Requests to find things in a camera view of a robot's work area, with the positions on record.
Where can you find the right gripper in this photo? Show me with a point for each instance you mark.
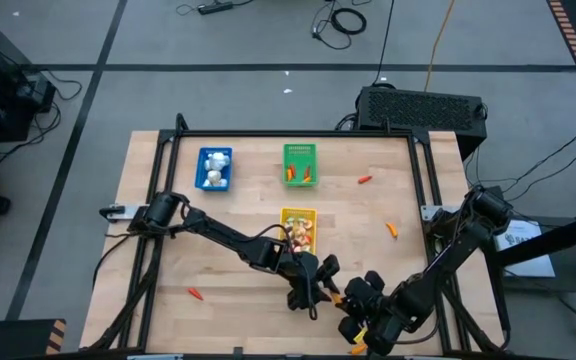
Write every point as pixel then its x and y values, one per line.
pixel 383 320

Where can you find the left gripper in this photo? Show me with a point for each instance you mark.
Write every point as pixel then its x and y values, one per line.
pixel 303 272

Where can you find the yellow-orange chili pepper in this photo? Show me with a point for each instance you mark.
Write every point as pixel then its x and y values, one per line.
pixel 336 298

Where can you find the red toy mushroom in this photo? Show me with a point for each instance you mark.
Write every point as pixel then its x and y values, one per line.
pixel 308 240

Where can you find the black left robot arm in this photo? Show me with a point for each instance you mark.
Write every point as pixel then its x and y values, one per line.
pixel 218 232

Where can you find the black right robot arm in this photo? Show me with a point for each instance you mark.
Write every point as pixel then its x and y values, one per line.
pixel 448 255

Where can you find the yellow plastic basket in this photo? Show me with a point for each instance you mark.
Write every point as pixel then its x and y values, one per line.
pixel 298 212

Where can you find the green plastic basket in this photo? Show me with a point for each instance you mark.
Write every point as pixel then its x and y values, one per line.
pixel 300 155

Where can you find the blue plastic basket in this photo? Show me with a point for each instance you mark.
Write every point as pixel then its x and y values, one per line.
pixel 199 167

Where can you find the white printed sheet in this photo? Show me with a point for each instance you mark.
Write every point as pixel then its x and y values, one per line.
pixel 523 245

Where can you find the black perforated computer case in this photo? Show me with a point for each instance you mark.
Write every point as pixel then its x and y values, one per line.
pixel 418 115

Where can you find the black metal stand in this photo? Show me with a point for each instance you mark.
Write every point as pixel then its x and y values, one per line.
pixel 558 236

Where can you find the black power strip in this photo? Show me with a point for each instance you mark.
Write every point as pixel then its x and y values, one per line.
pixel 215 7

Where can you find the black hazard-striped box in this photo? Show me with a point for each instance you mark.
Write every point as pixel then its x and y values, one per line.
pixel 13 342

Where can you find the black table edge bracket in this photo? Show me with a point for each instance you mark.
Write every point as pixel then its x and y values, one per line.
pixel 238 353

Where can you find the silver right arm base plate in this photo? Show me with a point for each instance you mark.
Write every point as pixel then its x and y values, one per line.
pixel 430 212

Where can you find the black aluminium table frame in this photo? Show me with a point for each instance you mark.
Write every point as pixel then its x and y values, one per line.
pixel 293 133

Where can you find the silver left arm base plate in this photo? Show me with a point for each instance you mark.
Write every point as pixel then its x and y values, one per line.
pixel 120 211

